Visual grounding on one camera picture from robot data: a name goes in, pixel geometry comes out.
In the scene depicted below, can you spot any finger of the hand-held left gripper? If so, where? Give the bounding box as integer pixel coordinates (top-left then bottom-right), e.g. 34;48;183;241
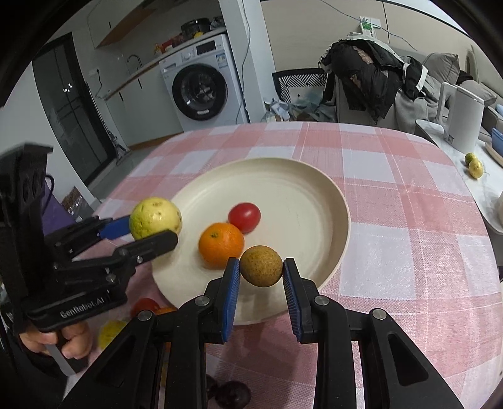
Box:
53;230;179;284
43;216;132;260

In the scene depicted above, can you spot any grey chair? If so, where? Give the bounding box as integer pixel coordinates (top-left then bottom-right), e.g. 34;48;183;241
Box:
334;75;397;127

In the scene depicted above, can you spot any white washing machine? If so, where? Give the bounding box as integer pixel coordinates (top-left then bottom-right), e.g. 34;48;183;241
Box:
159;33;249;132

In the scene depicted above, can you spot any black patterned basket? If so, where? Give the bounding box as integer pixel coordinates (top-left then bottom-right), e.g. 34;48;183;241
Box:
272;69;329;104

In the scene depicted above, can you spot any person's left hand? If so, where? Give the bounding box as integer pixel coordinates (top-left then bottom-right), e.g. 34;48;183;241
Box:
19;322;94;360

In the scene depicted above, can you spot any wall cabinet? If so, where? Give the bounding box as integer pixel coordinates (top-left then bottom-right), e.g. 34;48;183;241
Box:
84;0;158;50

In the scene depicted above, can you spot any dark cooking pot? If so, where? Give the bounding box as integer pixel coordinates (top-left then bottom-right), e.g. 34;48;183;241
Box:
181;18;215;40

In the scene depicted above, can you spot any brown round kiwi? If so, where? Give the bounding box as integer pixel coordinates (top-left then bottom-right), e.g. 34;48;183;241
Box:
240;245;284;288

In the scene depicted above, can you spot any red tomato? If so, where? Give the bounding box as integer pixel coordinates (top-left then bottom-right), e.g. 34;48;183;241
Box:
228;202;262;234
131;298;161;317

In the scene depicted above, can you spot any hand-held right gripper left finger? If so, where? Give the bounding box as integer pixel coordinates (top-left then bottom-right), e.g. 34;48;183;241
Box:
61;257;241;409

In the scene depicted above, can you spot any cream round plate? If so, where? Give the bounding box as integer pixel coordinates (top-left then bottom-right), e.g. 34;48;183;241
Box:
151;157;351;326

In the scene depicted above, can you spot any beige sofa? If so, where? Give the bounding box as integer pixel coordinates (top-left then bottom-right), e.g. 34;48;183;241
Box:
422;45;503;130

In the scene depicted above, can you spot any grey cushion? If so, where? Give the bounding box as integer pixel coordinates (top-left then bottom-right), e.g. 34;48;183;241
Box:
422;53;460;89

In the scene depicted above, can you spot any speckled yellow guava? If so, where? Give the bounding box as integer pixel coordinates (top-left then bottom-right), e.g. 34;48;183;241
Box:
97;319;128;350
129;197;183;241

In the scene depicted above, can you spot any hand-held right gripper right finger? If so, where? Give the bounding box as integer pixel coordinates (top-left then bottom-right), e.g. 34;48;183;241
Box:
283;257;466;409

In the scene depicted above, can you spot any kitchen counter cabinet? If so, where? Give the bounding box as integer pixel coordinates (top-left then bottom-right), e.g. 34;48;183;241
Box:
96;59;174;152

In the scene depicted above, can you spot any grey garment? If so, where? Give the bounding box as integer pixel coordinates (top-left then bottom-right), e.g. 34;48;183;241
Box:
393;88;439;132

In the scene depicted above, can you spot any white electric kettle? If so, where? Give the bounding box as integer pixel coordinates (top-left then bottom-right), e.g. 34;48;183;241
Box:
437;82;485;152

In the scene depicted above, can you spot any dark purple plum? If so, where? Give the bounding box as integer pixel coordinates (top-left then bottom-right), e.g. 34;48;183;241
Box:
214;380;252;408

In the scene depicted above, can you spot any wooden tray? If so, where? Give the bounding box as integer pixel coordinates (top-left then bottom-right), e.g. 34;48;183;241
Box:
485;142;503;166

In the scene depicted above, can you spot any pink checked tablecloth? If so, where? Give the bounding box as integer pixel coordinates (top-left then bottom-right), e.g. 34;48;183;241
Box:
59;121;496;409

